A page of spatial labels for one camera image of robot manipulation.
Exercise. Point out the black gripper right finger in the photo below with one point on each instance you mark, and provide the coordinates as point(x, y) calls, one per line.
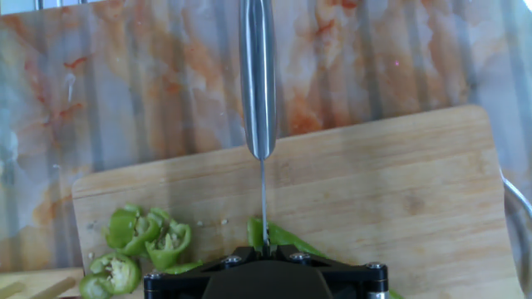
point(357, 284)

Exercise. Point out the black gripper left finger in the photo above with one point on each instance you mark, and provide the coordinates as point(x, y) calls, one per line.
point(178, 284)

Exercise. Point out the long green chili pepper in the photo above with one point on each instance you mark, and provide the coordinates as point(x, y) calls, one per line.
point(287, 238)

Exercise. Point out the steel kitchen knife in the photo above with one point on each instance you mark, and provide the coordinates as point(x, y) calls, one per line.
point(257, 83)

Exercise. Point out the cut chili slice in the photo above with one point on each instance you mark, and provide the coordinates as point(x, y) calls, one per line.
point(183, 268)
point(145, 232)
point(118, 228)
point(168, 247)
point(118, 272)

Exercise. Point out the wooden cutting board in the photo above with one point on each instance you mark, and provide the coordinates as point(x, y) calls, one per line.
point(374, 187)

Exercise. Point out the wooden peg rack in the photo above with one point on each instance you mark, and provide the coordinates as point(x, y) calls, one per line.
point(41, 276)

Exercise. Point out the marbled plastic table sheet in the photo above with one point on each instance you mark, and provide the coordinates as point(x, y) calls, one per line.
point(374, 62)

